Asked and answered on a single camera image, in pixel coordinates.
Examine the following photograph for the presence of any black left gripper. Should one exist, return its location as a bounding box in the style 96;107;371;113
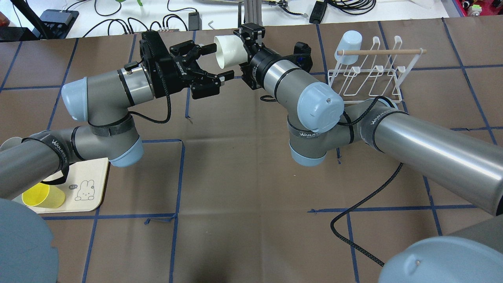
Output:
140;31;234;99

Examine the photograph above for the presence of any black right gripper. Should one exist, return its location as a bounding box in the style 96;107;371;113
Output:
234;24;275;90

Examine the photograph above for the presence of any pale green plastic cup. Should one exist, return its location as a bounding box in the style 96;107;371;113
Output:
214;35;248;69

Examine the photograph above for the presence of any light blue plastic cup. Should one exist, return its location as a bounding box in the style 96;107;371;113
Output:
334;30;362;65

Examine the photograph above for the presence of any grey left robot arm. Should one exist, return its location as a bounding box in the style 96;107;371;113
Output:
0;31;234;283

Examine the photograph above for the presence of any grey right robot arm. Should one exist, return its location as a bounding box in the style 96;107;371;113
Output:
231;23;503;283

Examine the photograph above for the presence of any grey plastic cup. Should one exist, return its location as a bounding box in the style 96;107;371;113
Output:
0;137;23;152

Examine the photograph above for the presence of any yellow plastic cup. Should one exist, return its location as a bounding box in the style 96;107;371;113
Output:
21;183;65;208

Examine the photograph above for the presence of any black power adapter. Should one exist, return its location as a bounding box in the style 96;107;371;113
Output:
309;0;327;24

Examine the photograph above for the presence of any black electronics box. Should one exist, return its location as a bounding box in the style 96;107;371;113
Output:
40;9;79;39

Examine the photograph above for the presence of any cream plastic tray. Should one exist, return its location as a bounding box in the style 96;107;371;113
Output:
13;158;109;213

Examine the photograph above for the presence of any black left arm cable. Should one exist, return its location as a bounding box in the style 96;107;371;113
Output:
128;90;172;124

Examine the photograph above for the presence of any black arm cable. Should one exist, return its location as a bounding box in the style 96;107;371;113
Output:
128;90;172;124
259;94;404;268

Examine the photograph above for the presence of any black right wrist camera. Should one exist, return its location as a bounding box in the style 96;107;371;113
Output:
293;42;313;72

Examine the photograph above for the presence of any aluminium frame post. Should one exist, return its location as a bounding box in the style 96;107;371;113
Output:
244;0;263;26

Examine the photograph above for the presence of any white wire cup rack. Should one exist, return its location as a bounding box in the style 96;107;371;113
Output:
327;36;427;104

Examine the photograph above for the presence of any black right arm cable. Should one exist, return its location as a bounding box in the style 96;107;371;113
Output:
259;94;404;268

